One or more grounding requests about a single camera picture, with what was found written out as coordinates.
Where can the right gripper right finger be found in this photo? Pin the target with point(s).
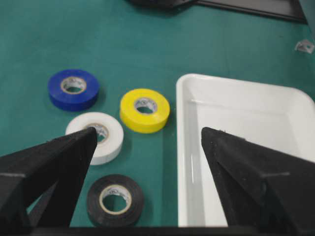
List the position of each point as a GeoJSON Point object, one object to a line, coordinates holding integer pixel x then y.
{"type": "Point", "coordinates": [259, 186]}

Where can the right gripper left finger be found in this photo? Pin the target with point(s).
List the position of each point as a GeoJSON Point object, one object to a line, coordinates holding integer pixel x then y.
{"type": "Point", "coordinates": [40, 185]}

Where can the white tape roll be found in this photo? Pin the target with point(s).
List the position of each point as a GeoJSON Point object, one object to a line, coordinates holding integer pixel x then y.
{"type": "Point", "coordinates": [107, 127]}

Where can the black tape roll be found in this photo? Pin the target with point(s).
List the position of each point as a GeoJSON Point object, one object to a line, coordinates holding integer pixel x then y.
{"type": "Point", "coordinates": [114, 201]}

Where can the blue tape roll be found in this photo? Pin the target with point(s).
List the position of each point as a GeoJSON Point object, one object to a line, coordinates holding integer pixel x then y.
{"type": "Point", "coordinates": [73, 90]}

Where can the yellow tape roll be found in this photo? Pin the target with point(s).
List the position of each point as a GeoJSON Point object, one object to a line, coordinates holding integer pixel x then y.
{"type": "Point", "coordinates": [144, 110]}

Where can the white plastic tray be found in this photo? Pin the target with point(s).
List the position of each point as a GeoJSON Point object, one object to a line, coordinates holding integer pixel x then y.
{"type": "Point", "coordinates": [276, 117]}

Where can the small metal corner bracket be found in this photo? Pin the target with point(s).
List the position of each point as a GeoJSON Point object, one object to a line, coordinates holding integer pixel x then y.
{"type": "Point", "coordinates": [305, 46]}

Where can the black mounting rail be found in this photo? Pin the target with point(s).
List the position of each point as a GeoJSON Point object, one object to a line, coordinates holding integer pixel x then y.
{"type": "Point", "coordinates": [290, 10]}

